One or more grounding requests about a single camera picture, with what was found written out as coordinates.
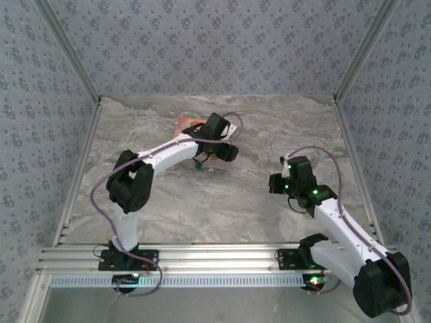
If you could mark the left controller board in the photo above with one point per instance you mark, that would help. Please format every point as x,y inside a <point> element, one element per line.
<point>124,280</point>

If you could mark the aluminium corner post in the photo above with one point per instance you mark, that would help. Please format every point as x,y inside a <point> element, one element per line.
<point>362,50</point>
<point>74,55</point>

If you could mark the aluminium frame leg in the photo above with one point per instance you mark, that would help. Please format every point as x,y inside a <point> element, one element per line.
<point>33,299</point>

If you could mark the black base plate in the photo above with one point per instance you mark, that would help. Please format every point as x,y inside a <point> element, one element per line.
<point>286,259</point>
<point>148,257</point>

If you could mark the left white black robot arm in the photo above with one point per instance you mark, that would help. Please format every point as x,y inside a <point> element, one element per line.
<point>175,151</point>

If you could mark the right controller board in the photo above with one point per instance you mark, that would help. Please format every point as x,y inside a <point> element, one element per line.
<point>313,281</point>

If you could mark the key with blue tag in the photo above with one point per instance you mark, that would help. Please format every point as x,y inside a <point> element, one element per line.
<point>199,165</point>

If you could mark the controller board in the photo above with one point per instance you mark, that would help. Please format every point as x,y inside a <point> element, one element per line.
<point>313,281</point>
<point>124,280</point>

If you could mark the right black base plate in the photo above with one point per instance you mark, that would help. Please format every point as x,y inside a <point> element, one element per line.
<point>286,259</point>

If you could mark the pink picture book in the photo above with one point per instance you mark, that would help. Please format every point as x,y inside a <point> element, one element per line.
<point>188,122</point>

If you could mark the aluminium table side rail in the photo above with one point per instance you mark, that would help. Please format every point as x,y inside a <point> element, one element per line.
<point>347,134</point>
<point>89,134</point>

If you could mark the aluminium cross rail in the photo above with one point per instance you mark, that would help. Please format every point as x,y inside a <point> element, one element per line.
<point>219,257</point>

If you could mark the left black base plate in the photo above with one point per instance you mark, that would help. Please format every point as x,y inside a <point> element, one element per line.
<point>148,257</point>

